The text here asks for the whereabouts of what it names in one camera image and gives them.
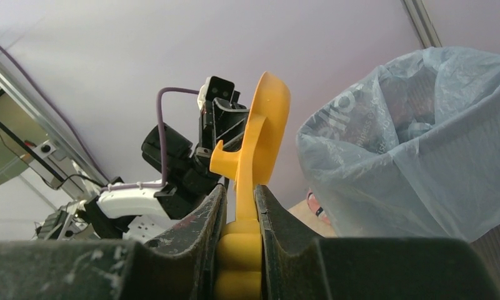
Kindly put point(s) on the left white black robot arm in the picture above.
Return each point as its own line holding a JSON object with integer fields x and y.
{"x": 121, "y": 209}

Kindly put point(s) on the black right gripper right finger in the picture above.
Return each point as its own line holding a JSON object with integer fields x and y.
{"x": 299, "y": 263}

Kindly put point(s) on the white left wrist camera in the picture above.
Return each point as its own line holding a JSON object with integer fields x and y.
{"x": 215, "y": 87}

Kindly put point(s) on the blue plastic trash bag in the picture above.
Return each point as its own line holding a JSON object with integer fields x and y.
{"x": 413, "y": 149}

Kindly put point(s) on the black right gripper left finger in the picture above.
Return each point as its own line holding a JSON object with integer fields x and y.
{"x": 177, "y": 264}

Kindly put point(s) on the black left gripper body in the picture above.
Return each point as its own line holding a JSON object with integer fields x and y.
{"x": 221, "y": 121}

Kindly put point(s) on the pink patterned cloth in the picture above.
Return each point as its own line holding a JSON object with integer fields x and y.
{"x": 316, "y": 208}

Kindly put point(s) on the aluminium frame post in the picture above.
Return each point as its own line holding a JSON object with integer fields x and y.
{"x": 422, "y": 24}

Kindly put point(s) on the yellow plastic litter scoop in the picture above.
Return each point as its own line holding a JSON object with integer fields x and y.
{"x": 240, "y": 248}

